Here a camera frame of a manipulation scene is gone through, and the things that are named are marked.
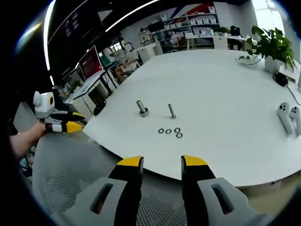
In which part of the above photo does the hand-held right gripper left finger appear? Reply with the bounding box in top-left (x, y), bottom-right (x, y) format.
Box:
top-left (65, 155), bottom-right (144, 226)

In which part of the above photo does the white side desk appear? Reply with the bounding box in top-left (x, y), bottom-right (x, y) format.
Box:
top-left (64, 70), bottom-right (118, 106)

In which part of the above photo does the thin threaded stud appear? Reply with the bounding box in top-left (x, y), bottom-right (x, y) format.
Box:
top-left (167, 103), bottom-right (177, 120)

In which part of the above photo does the red screen laptop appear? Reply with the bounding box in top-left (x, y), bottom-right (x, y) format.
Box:
top-left (77, 45), bottom-right (106, 82)

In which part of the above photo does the white cabinet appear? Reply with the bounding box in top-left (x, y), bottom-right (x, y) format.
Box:
top-left (137, 43), bottom-right (163, 62)

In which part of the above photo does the ceiling light strip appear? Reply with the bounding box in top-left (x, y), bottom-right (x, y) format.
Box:
top-left (43, 0), bottom-right (59, 71)
top-left (105, 0), bottom-right (163, 33)

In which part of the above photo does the white plant pot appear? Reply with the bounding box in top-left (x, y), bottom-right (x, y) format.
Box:
top-left (264, 55), bottom-right (284, 73)

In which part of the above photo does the white handheld controller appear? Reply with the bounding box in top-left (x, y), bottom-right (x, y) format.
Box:
top-left (288, 105), bottom-right (301, 137)
top-left (277, 102), bottom-right (294, 135)

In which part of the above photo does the black adapter cable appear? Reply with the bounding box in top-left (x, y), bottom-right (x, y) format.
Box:
top-left (285, 84), bottom-right (301, 105)

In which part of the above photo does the black power adapter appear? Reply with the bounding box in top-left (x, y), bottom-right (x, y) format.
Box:
top-left (272, 71), bottom-right (289, 87)

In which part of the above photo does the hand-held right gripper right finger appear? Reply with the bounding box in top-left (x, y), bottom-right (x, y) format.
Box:
top-left (180, 154), bottom-right (271, 226)

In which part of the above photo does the thick threaded stud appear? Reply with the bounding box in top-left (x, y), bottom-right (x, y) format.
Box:
top-left (135, 100), bottom-right (150, 118)

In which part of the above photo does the black oval object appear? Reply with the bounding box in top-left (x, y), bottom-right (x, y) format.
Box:
top-left (93, 102), bottom-right (108, 116)

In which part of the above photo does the white storage shelf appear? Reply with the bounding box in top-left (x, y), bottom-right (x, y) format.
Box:
top-left (159, 6), bottom-right (221, 49)

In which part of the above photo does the grey mesh chair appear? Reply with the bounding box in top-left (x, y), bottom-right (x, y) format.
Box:
top-left (32, 133), bottom-right (189, 226)

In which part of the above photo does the person's left hand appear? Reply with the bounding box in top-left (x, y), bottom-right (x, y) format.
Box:
top-left (28, 119), bottom-right (51, 139)

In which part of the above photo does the green leafy plant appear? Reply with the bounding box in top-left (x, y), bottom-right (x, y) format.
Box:
top-left (236, 25), bottom-right (299, 71)

